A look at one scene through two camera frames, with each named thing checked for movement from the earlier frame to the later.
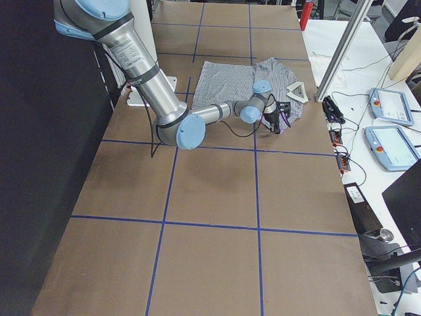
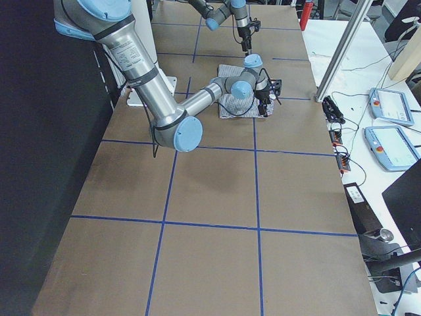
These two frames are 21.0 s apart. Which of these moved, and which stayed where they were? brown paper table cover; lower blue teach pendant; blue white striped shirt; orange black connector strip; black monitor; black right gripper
Moved: black right gripper; blue white striped shirt
Stayed: orange black connector strip; lower blue teach pendant; black monitor; brown paper table cover
